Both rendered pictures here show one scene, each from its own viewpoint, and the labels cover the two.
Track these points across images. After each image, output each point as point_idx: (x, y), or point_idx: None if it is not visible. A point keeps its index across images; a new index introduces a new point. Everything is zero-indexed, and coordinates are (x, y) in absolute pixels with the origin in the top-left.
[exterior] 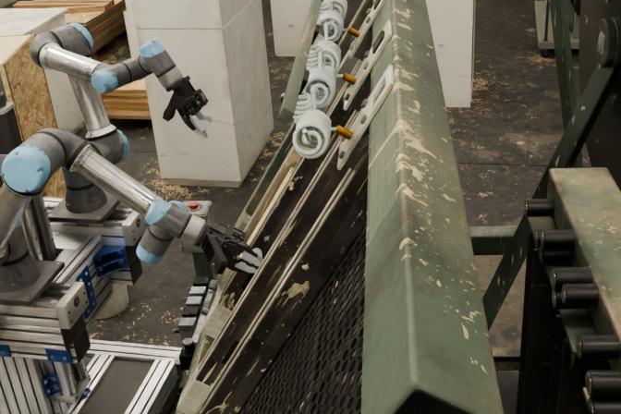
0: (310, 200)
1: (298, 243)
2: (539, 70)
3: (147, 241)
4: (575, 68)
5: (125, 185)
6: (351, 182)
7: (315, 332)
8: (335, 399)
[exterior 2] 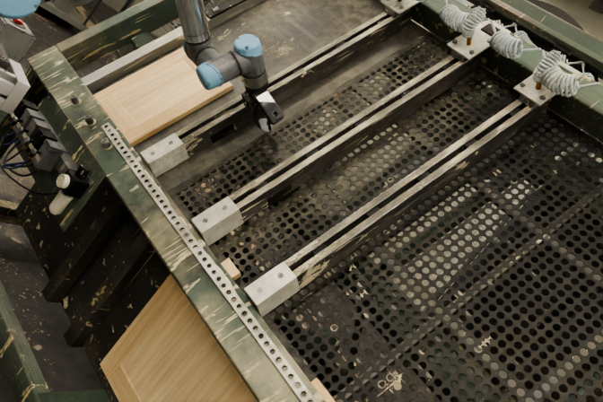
0: (407, 102)
1: (379, 127)
2: (29, 17)
3: (228, 68)
4: (54, 30)
5: (202, 1)
6: (527, 114)
7: (498, 197)
8: (13, 253)
